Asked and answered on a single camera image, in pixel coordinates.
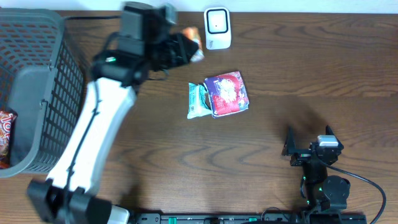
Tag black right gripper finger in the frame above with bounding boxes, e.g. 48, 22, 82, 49
325, 125, 344, 150
281, 126, 296, 156

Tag small orange snack packet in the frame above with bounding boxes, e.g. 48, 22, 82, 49
182, 27, 205, 63

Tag teal white snack packet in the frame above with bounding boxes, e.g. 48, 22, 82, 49
187, 83, 212, 119

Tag purple red noodle packet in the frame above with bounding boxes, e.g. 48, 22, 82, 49
204, 71, 249, 118

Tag red orange snack bag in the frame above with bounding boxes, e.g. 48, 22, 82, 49
0, 111, 17, 169

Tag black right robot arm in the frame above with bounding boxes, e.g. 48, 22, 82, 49
282, 126, 350, 212

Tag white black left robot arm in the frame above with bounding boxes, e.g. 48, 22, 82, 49
27, 32, 201, 223

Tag white barcode scanner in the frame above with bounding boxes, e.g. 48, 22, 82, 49
204, 7, 232, 50

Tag dark grey plastic basket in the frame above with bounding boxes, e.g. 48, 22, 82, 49
1, 8, 85, 178

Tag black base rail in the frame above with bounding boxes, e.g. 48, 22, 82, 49
127, 213, 367, 224

